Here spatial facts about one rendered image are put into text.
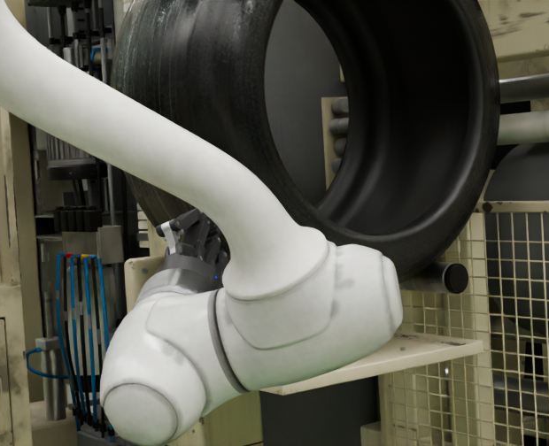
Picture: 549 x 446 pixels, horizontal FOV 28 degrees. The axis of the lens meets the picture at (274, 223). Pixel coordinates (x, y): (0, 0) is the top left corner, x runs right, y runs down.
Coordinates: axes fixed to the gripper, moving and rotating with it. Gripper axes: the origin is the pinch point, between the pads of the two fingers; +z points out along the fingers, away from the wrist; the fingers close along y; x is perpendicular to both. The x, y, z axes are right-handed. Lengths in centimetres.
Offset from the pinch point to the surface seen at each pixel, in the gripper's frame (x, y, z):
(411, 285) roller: 13.8, 30.5, 24.3
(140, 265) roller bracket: -21.9, 10.9, 24.7
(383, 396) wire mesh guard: -5, 61, 49
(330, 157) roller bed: 2, 23, 72
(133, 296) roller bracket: -24.5, 14.0, 22.4
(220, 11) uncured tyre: 10.9, -20.4, 11.4
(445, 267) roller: 20.1, 28.2, 21.0
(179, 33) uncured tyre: 4.9, -20.2, 11.5
